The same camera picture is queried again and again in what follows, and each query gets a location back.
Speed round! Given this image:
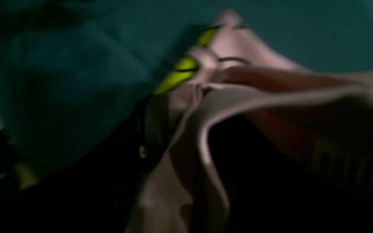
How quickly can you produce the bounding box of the teal table cloth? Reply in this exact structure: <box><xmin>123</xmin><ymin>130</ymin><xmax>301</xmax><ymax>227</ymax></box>
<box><xmin>0</xmin><ymin>0</ymin><xmax>373</xmax><ymax>178</ymax></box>

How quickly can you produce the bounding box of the pink T-shirt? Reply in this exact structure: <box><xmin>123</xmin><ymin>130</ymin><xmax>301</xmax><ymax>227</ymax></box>
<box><xmin>125</xmin><ymin>10</ymin><xmax>373</xmax><ymax>233</ymax></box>

